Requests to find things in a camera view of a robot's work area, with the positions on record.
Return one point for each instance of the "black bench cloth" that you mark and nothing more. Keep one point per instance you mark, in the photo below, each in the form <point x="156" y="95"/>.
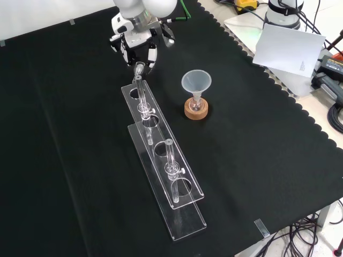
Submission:
<point x="80" y="134"/>

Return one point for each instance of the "white paper sheet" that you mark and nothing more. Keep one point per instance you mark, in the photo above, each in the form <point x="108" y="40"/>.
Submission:
<point x="289" y="49"/>

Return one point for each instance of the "black tripod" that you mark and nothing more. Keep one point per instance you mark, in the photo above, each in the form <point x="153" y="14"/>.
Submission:
<point x="333" y="42"/>

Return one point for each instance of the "yellow stop button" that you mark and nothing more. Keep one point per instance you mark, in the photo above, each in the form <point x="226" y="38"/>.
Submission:
<point x="246" y="5"/>

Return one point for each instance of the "grey bench leg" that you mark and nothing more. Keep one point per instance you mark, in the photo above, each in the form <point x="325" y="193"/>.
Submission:
<point x="325" y="214"/>

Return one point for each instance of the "clear acrylic funnel stand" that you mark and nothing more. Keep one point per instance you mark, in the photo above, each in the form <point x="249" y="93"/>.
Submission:
<point x="185" y="214"/>

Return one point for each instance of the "clear glass weighing funnel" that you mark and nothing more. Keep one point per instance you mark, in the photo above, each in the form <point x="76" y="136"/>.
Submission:
<point x="140" y="67"/>

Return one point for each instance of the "small glass round-bottom flask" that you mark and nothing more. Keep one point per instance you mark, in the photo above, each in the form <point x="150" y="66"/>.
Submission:
<point x="195" y="105"/>

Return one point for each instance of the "black plastic device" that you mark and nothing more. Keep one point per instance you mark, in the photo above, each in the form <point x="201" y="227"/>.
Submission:
<point x="325" y="84"/>

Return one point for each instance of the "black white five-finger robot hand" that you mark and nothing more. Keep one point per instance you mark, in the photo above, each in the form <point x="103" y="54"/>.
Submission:
<point x="136" y="37"/>

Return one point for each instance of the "black yellow-labelled power adapter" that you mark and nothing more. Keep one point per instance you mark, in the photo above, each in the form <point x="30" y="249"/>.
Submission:
<point x="332" y="65"/>

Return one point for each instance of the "pale board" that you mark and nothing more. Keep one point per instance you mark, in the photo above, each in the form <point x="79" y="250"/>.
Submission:
<point x="241" y="26"/>

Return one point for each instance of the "translucent white plastic funnel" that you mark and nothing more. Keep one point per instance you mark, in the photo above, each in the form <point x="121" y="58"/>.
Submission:
<point x="196" y="80"/>

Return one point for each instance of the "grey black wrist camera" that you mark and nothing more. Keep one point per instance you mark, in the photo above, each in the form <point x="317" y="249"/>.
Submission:
<point x="168" y="36"/>

